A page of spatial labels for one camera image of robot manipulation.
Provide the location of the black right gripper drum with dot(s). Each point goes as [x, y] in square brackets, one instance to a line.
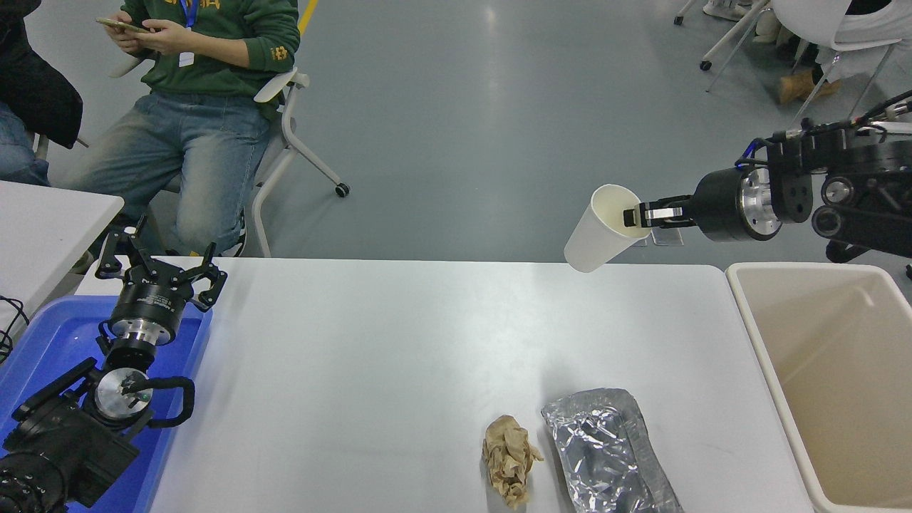
[716, 206]

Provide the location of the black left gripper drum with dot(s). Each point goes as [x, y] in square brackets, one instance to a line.
[146, 303]

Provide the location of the white paper cup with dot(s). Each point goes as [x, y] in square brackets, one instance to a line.
[595, 239]

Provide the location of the yellow smartphone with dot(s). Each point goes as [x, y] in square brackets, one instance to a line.
[117, 24]

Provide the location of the silver foil tray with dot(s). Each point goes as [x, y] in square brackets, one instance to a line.
[598, 442]

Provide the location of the tan paper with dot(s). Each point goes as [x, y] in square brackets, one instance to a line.
[509, 456]

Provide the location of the person's right hand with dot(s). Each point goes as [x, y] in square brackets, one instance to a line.
[128, 40]

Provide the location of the person's left hand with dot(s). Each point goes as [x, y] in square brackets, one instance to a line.
[167, 37]

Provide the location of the silver floor plate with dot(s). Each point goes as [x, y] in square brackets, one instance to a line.
[668, 239]

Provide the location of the white side table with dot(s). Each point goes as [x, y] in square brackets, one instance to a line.
[43, 228]

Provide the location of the blue plastic tray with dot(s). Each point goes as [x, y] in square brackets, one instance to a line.
[50, 335]

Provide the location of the person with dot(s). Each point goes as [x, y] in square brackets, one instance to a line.
[801, 87]
[35, 92]
[206, 157]

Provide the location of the white wheeled table leg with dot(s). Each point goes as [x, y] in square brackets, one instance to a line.
[705, 65]

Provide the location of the white wheeled office chair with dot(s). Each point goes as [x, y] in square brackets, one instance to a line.
[288, 128]

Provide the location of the silver floor bar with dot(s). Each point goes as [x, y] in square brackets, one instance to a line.
[880, 127]

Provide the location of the person's white shoe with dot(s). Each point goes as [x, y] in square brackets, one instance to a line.
[723, 8]

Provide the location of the large pale plastic bin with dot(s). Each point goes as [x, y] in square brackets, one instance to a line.
[841, 370]

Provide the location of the white shell chair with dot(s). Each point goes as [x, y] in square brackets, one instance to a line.
[805, 18]

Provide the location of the grey chair frame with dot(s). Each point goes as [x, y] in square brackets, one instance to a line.
[41, 146]

